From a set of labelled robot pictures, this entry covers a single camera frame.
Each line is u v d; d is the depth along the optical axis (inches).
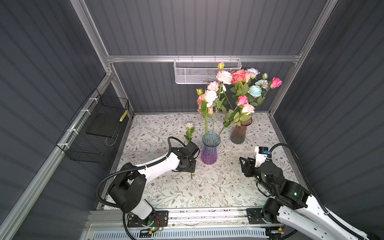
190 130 41.5
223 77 25.3
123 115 32.4
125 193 17.2
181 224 28.5
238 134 42.2
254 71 31.9
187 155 25.4
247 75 30.8
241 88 31.1
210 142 32.6
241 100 27.3
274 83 29.8
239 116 27.2
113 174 16.3
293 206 19.2
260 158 24.3
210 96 26.3
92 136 28.5
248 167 24.3
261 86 31.9
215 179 34.2
